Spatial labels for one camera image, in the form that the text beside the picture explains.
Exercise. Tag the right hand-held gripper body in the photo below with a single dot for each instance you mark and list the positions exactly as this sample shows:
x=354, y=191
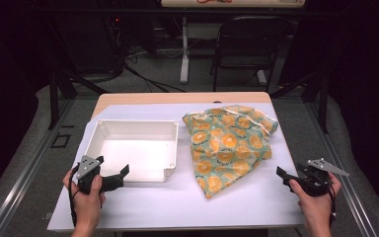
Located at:
x=319, y=174

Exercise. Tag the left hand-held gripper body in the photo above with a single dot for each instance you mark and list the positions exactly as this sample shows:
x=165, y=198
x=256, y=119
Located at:
x=89, y=166

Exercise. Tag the white plastic box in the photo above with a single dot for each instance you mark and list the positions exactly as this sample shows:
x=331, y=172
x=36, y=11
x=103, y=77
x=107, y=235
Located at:
x=135, y=154

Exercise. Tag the orange patterned green cloth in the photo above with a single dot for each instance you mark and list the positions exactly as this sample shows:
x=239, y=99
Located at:
x=228, y=144

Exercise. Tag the person's right hand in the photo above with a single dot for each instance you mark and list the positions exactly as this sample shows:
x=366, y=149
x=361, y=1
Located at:
x=314, y=202

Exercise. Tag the person's left hand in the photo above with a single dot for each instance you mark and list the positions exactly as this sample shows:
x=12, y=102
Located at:
x=87, y=202

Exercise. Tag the white table sheet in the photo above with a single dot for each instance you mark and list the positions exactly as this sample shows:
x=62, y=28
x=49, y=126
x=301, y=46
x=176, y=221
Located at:
x=184, y=204

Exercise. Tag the black metal stand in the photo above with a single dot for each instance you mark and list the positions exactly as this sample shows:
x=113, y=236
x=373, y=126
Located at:
x=323, y=98
x=53, y=98

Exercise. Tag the wooden table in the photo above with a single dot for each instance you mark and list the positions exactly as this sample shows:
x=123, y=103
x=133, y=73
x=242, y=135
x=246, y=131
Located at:
x=177, y=98

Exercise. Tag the white desk leg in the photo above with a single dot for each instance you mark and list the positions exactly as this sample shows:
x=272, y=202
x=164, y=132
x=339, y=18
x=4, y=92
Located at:
x=261, y=77
x=184, y=59

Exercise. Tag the dark equipment rack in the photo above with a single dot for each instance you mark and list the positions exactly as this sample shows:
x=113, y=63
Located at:
x=92, y=39

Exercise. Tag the black folding chair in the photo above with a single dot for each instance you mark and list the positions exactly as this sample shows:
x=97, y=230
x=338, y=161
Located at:
x=223, y=39

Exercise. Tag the aluminium frame rail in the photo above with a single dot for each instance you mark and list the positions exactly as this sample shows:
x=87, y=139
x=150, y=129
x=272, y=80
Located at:
x=342, y=184
x=26, y=174

